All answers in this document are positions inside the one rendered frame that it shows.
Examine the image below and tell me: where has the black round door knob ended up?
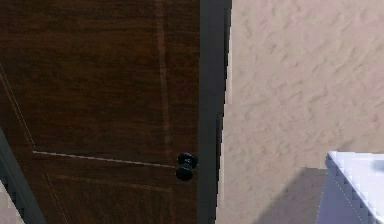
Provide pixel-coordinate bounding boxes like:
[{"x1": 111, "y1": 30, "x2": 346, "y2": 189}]
[{"x1": 175, "y1": 151, "x2": 199, "y2": 182}]

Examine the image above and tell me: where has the white bathtub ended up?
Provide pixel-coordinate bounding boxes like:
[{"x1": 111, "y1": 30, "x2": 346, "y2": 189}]
[{"x1": 315, "y1": 150, "x2": 384, "y2": 224}]

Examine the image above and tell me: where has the dark brown wooden door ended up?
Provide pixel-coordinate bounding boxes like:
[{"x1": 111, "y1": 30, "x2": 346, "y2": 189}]
[{"x1": 0, "y1": 0, "x2": 201, "y2": 224}]

